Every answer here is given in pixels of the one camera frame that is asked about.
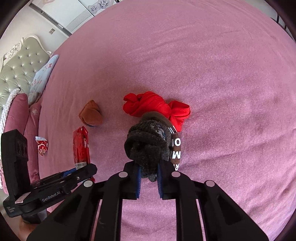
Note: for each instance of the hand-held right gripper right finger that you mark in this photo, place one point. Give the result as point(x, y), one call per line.
point(159, 183)

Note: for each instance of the red and white wrapper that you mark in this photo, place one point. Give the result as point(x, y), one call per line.
point(42, 147)

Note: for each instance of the pink pillows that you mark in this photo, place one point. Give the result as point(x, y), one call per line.
point(16, 113)

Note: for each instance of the brown sock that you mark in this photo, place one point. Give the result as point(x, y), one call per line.
point(91, 113)

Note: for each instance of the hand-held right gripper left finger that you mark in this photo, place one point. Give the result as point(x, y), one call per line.
point(138, 183)

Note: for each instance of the dark fuzzy lettered sock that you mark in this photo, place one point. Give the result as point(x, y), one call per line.
point(145, 143)

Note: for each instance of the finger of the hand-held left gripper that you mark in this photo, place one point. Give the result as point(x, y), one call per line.
point(69, 172)
point(83, 172)

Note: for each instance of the white wardrobe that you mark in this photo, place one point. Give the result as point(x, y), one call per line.
point(69, 14)

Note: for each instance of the red snack packet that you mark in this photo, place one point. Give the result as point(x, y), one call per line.
point(81, 146)

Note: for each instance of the red cloth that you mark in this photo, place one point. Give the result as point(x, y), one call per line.
point(150, 104)

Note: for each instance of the white knitted blanket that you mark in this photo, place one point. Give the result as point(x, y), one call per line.
point(9, 104)

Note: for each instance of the green tufted headboard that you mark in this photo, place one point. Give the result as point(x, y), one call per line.
point(20, 67)

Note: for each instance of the blue printed pillow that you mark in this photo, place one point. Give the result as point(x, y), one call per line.
point(41, 76)

